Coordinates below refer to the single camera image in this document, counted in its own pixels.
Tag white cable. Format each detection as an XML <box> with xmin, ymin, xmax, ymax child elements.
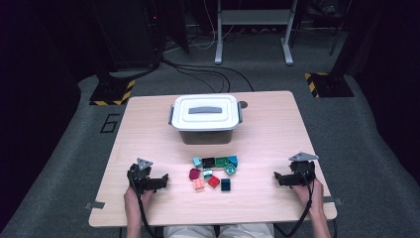
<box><xmin>189</xmin><ymin>0</ymin><xmax>236</xmax><ymax>52</ymax></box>

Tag hand-held gripper black cable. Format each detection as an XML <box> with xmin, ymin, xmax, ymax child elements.
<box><xmin>273</xmin><ymin>168</ymin><xmax>315</xmax><ymax>238</ymax></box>
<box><xmin>128</xmin><ymin>165</ymin><xmax>157</xmax><ymax>238</ymax></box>

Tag dark cabinet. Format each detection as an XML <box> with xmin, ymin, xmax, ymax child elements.
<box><xmin>88</xmin><ymin>0</ymin><xmax>162</xmax><ymax>72</ymax></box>

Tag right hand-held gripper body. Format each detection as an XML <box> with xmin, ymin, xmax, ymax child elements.
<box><xmin>288</xmin><ymin>152</ymin><xmax>320</xmax><ymax>186</ymax></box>

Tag white lid with grey handle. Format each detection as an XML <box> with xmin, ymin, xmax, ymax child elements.
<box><xmin>167</xmin><ymin>94</ymin><xmax>244</xmax><ymax>132</ymax></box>

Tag person's light trousers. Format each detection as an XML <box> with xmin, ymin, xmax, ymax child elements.
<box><xmin>162</xmin><ymin>223</ymin><xmax>275</xmax><ymax>238</ymax></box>

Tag person's right hand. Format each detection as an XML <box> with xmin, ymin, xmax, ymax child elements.
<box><xmin>291</xmin><ymin>178</ymin><xmax>326</xmax><ymax>219</ymax></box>

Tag left hand-held gripper black cable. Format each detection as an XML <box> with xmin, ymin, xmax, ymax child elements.
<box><xmin>128</xmin><ymin>165</ymin><xmax>157</xmax><ymax>238</ymax></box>

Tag black toy block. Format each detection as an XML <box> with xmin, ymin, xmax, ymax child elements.
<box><xmin>201</xmin><ymin>157</ymin><xmax>217</xmax><ymax>170</ymax></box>

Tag black floor cable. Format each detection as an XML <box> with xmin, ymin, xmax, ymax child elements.
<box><xmin>161</xmin><ymin>59</ymin><xmax>256</xmax><ymax>93</ymax></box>
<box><xmin>171</xmin><ymin>65</ymin><xmax>231</xmax><ymax>93</ymax></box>

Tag clear brown plastic storage box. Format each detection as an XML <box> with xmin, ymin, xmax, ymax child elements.
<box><xmin>177</xmin><ymin>128</ymin><xmax>234</xmax><ymax>146</ymax></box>

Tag right hand-held gripper black cable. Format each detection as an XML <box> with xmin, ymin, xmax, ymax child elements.
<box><xmin>273</xmin><ymin>168</ymin><xmax>315</xmax><ymax>238</ymax></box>

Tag black stand pole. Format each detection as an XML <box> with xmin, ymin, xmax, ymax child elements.
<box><xmin>328</xmin><ymin>0</ymin><xmax>352</xmax><ymax>57</ymax></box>

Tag grey tape piece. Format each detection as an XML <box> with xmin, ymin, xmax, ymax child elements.
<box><xmin>323</xmin><ymin>196</ymin><xmax>345</xmax><ymax>206</ymax></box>
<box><xmin>83</xmin><ymin>200</ymin><xmax>106</xmax><ymax>211</ymax></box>

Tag white metal stand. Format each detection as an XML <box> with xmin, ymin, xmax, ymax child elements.
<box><xmin>214</xmin><ymin>0</ymin><xmax>295</xmax><ymax>66</ymax></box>

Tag person's left hand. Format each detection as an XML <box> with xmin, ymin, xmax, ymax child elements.
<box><xmin>123</xmin><ymin>186</ymin><xmax>155</xmax><ymax>223</ymax></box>

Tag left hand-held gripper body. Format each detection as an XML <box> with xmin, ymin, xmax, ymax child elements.
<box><xmin>127</xmin><ymin>158</ymin><xmax>155</xmax><ymax>195</ymax></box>

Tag black yellow striped base plate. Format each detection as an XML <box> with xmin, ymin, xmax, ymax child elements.
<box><xmin>89</xmin><ymin>77</ymin><xmax>137</xmax><ymax>107</ymax></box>
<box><xmin>304</xmin><ymin>71</ymin><xmax>355</xmax><ymax>99</ymax></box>

